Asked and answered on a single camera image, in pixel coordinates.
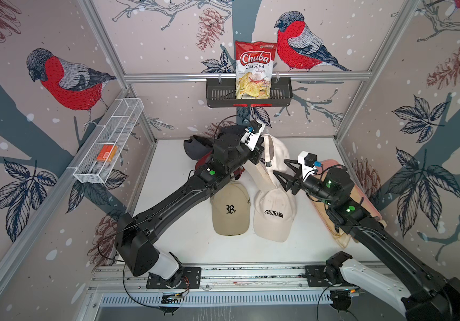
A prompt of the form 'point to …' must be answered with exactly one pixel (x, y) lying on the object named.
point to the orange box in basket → (105, 152)
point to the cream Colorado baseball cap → (274, 212)
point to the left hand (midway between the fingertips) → (268, 132)
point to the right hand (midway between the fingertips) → (280, 165)
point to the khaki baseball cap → (231, 206)
